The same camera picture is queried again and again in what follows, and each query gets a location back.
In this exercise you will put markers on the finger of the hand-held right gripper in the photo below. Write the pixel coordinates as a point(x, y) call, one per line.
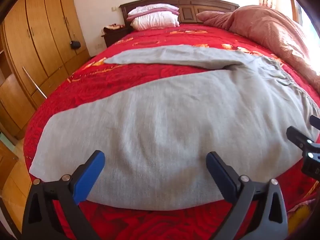
point(315, 121)
point(296, 136)

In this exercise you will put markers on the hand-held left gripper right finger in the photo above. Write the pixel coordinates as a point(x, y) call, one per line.
point(220, 175)

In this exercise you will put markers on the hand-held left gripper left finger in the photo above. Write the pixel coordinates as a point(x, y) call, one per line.
point(91, 172)

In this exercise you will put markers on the grey pants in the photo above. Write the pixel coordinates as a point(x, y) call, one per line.
point(162, 130)

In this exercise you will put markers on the blue broom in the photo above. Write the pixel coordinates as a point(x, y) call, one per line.
point(35, 83)

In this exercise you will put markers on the pink quilt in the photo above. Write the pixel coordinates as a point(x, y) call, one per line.
point(262, 27)

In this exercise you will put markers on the bed with red bedspread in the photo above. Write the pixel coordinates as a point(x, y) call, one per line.
point(150, 72)

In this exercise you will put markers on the black hanging bag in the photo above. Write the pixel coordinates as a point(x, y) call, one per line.
point(75, 45)

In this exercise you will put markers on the dark wooden nightstand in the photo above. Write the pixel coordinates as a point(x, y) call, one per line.
point(115, 36)

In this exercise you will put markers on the brown beige cloth bundle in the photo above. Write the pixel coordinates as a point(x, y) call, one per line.
point(112, 27)

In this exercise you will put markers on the wooden wardrobe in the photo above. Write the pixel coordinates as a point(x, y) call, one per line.
point(42, 30)

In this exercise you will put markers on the white pillow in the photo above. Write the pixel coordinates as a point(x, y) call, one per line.
point(155, 20)

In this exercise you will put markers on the dark wooden headboard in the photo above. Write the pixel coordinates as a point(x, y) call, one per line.
point(190, 5)

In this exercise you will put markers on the pink pillow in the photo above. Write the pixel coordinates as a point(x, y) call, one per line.
point(152, 8)

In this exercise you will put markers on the wooden window frame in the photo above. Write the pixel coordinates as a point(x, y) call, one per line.
point(295, 10)

